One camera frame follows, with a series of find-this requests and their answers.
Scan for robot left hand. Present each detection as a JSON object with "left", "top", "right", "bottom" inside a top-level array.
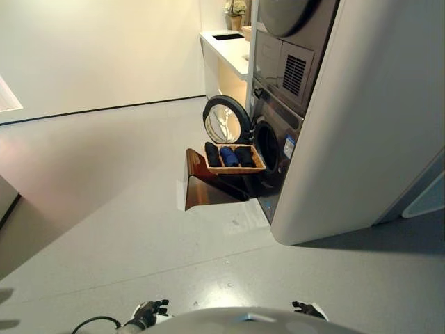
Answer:
[{"left": 133, "top": 298, "right": 172, "bottom": 330}]

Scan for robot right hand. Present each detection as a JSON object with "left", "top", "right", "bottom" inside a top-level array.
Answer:
[{"left": 291, "top": 301, "right": 330, "bottom": 321}]

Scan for black garment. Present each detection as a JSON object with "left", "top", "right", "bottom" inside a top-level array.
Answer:
[
  {"left": 234, "top": 146, "right": 254, "bottom": 167},
  {"left": 204, "top": 142, "right": 221, "bottom": 168}
]

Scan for grey washing machine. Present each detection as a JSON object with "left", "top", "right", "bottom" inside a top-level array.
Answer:
[{"left": 248, "top": 78, "right": 305, "bottom": 225}]

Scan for grey robot torso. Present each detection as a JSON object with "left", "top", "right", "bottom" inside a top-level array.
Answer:
[{"left": 138, "top": 305, "right": 373, "bottom": 334}]

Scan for brown glossy stool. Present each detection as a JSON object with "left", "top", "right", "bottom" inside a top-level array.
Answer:
[{"left": 184, "top": 148, "right": 260, "bottom": 212}]

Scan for rectangular wicker basket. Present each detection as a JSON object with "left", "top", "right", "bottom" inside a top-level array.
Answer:
[{"left": 203, "top": 141, "right": 268, "bottom": 175}]

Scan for pale blue panel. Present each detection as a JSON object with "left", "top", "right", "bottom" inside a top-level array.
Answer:
[{"left": 402, "top": 170, "right": 445, "bottom": 219}]

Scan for blue energy label sticker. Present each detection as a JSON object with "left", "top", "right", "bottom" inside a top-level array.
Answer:
[{"left": 283, "top": 134, "right": 298, "bottom": 157}]

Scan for blue rolled garment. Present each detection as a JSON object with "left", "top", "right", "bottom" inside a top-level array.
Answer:
[{"left": 220, "top": 146, "right": 241, "bottom": 168}]

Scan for grey cabinet with dark edge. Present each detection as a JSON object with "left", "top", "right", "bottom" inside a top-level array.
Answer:
[{"left": 0, "top": 175, "right": 22, "bottom": 229}]

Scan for white rounded cabinet panel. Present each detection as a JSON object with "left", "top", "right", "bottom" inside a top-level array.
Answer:
[{"left": 270, "top": 0, "right": 445, "bottom": 247}]

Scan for round glass washer door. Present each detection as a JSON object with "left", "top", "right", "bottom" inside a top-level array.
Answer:
[{"left": 202, "top": 95, "right": 252, "bottom": 145}]

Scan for grey stacked dryer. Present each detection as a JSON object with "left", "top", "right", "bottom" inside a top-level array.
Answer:
[{"left": 250, "top": 0, "right": 341, "bottom": 116}]

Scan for white light panel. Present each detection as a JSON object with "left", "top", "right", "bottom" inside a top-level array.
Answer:
[{"left": 0, "top": 75, "right": 24, "bottom": 113}]

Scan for white counter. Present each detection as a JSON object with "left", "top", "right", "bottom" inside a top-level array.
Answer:
[{"left": 199, "top": 30, "right": 252, "bottom": 105}]

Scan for black counter inset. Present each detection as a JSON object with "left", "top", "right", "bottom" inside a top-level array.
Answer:
[{"left": 211, "top": 32, "right": 244, "bottom": 42}]

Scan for potted white flowers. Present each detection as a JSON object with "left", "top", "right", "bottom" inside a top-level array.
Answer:
[{"left": 224, "top": 0, "right": 247, "bottom": 32}]

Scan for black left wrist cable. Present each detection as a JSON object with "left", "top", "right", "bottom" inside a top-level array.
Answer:
[{"left": 71, "top": 315, "right": 123, "bottom": 334}]

